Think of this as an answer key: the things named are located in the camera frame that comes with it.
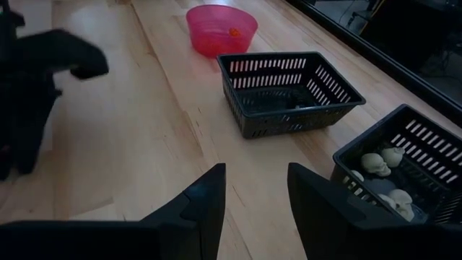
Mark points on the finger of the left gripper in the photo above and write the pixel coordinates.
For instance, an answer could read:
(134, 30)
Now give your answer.
(25, 115)

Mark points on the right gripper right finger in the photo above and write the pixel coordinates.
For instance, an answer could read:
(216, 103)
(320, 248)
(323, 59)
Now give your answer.
(332, 227)

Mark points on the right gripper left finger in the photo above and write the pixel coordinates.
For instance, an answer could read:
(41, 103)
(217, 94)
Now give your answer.
(195, 224)

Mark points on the small pale toy skull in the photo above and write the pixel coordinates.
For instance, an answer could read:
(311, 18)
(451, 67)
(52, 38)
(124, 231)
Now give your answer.
(374, 164)
(402, 202)
(385, 199)
(392, 156)
(357, 176)

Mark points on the black slotted plastic basket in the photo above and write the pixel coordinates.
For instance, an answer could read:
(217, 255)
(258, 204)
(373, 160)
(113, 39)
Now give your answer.
(415, 173)
(274, 124)

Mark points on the small orange toy pumpkin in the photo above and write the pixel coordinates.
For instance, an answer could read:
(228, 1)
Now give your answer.
(234, 32)

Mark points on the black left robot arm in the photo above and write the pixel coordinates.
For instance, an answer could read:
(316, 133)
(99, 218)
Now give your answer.
(9, 39)

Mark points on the pink plastic bowl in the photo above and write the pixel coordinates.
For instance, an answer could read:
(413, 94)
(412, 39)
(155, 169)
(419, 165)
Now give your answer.
(213, 36)

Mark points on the black aluminium table frame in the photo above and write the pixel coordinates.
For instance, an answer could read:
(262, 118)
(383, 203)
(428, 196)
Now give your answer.
(379, 59)

